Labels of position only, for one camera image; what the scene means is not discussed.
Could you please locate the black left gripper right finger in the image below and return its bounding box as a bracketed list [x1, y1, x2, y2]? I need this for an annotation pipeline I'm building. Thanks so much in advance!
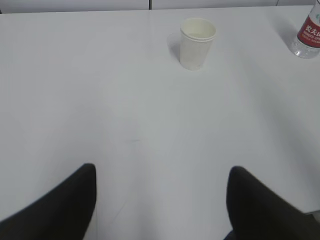
[225, 166, 320, 240]

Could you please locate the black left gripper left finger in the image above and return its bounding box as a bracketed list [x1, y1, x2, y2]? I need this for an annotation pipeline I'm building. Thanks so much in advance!
[0, 163, 96, 240]

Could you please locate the white paper cup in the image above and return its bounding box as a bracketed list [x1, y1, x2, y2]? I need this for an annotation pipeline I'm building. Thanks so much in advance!
[179, 17, 217, 71]

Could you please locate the Nongfu Spring water bottle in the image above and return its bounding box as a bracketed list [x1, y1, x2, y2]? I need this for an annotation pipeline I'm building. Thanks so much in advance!
[290, 0, 320, 59]

